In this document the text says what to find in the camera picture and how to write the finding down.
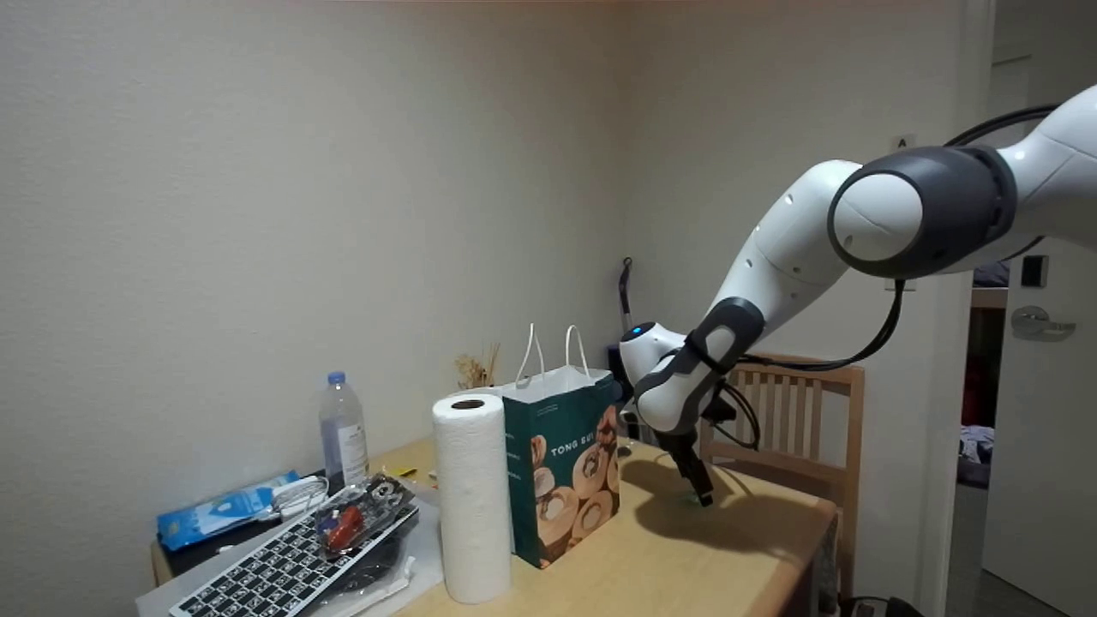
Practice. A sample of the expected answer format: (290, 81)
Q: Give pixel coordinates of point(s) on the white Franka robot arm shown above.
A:
(799, 240)

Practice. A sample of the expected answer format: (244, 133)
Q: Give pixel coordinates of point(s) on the white paper towel roll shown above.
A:
(469, 503)

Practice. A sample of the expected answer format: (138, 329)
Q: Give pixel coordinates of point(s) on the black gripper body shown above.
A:
(684, 445)

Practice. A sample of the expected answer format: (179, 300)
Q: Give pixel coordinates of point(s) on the clear plastic water bottle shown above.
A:
(345, 440)

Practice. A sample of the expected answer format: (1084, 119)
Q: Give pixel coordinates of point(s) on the wall intercom panel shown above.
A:
(1032, 273)

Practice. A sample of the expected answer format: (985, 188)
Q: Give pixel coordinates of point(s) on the green printed paper bag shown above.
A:
(567, 483)

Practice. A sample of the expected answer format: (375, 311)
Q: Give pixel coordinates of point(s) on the grey computer keyboard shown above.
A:
(417, 550)

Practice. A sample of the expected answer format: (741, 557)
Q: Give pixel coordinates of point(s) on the black white keyboard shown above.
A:
(287, 561)

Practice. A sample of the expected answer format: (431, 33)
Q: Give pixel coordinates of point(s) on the reed sticks in cup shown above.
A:
(479, 369)

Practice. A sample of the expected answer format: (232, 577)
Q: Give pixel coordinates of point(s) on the wooden chair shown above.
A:
(799, 417)

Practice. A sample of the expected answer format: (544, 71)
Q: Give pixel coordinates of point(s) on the blue tissue pack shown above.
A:
(217, 515)

